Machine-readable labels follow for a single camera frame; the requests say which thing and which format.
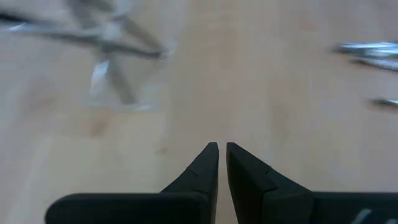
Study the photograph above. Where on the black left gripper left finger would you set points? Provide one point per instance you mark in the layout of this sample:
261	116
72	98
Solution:
174	208

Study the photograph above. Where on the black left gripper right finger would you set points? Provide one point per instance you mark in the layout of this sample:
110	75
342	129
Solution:
280	208

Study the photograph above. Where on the black spoolie brush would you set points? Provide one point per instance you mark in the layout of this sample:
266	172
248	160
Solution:
130	49

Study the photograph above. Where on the clear acrylic organizer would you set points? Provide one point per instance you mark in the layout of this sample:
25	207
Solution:
102	71

